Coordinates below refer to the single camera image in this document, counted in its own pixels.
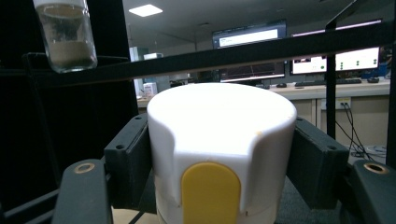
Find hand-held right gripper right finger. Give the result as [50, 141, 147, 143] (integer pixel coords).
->
[285, 116, 350, 210]

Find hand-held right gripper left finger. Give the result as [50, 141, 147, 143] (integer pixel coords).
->
[103, 112, 157, 215]

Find seasoning jar with brown powder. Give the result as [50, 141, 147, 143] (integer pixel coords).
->
[147, 82, 298, 224]

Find black metal stand post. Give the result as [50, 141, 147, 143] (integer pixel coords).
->
[0, 21, 396, 90]
[386, 43, 396, 169]
[324, 0, 359, 140]

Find dark curtain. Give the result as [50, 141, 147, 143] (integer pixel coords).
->
[0, 0, 139, 213]

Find small white box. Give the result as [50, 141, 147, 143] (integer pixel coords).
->
[142, 82, 159, 97]

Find black keyboard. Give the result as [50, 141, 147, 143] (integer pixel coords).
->
[293, 77, 363, 88]

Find white screen computer monitor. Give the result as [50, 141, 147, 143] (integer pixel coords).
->
[290, 46, 381, 77]

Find dark screen computer monitor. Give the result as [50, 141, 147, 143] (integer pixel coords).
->
[219, 61, 287, 84]

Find glass jar with pale powder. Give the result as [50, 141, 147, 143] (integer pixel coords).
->
[32, 0, 98, 75]

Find wide computer monitor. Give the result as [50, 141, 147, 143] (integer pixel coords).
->
[212, 19, 288, 50]

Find square ceiling light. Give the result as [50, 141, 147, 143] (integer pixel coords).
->
[128, 3, 163, 18]

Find black power cables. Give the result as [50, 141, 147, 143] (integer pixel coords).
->
[334, 102, 376, 161]

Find white wall socket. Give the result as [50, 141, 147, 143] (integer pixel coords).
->
[337, 97, 352, 110]

